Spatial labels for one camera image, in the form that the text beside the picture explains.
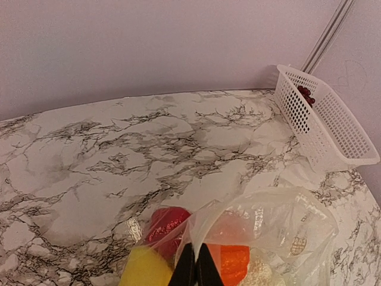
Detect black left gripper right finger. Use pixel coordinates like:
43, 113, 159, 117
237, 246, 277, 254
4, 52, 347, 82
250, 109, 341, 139
196, 244, 224, 286

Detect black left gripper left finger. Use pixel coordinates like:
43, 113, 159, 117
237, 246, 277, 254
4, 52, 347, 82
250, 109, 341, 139
168, 243, 196, 286

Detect fake orange pumpkin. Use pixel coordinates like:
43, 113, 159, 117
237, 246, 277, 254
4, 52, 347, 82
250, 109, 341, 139
207, 244, 250, 285

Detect fake white cauliflower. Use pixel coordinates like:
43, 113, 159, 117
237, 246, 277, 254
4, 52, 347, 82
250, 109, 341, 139
239, 256, 286, 286

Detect clear zip top bag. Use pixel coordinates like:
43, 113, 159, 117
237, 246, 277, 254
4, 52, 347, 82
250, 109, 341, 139
133, 188, 338, 285

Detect fake red grapes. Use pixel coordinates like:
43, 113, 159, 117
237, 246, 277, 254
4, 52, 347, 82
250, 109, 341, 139
297, 85, 316, 107

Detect fake yellow banana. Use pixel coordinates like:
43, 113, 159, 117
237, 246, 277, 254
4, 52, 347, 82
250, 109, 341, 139
118, 245, 173, 286

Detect fake red apple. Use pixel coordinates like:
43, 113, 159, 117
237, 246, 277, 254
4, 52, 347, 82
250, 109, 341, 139
143, 207, 191, 261

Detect white perforated plastic basket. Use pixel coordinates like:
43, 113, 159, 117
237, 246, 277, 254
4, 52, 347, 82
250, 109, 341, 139
274, 64, 380, 172

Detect aluminium corner post right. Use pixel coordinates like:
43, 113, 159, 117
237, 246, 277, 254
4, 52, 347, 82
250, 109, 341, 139
301, 0, 355, 74

